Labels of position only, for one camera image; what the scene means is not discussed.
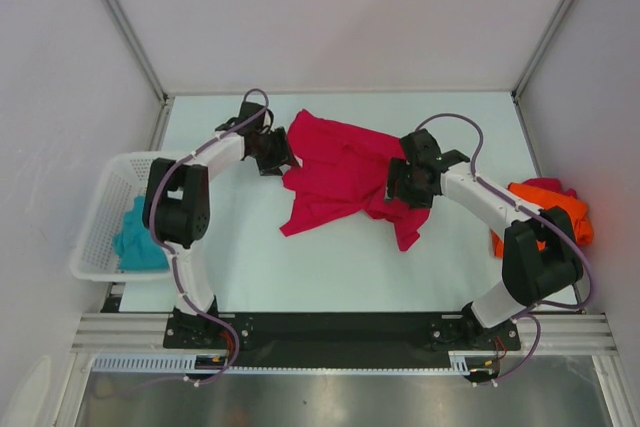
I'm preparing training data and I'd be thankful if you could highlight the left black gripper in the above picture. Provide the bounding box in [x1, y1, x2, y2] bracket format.
[250, 126, 299, 176]

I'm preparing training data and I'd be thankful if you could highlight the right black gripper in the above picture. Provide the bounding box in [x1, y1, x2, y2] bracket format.
[383, 156, 434, 209]

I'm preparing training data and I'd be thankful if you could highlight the magenta t shirt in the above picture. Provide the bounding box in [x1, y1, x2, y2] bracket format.
[280, 110, 430, 252]

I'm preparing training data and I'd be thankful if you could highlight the white plastic laundry basket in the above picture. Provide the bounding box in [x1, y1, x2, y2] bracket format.
[70, 151, 185, 283]

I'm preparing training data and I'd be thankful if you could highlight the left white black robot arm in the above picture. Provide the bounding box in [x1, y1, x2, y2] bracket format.
[142, 99, 299, 349]

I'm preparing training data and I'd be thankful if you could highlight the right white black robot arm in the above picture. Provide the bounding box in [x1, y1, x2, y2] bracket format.
[385, 129, 584, 348]

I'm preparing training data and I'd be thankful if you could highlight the dark pink t shirt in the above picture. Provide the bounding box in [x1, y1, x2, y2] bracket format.
[522, 177, 578, 198]

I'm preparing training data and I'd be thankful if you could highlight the orange t shirt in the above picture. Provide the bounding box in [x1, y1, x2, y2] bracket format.
[507, 182, 595, 246]

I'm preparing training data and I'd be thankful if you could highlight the teal t shirt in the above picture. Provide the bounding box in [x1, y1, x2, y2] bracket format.
[113, 196, 169, 272]

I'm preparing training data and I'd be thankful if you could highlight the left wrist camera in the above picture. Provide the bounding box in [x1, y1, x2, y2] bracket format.
[236, 101, 274, 135]

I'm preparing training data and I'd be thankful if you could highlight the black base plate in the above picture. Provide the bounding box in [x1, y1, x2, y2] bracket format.
[163, 311, 521, 370]

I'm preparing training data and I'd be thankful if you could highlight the slotted white cable duct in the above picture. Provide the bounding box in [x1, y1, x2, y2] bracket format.
[92, 353, 471, 377]

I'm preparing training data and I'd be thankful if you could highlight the aluminium rail frame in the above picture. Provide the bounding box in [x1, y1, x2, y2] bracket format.
[71, 313, 618, 356]

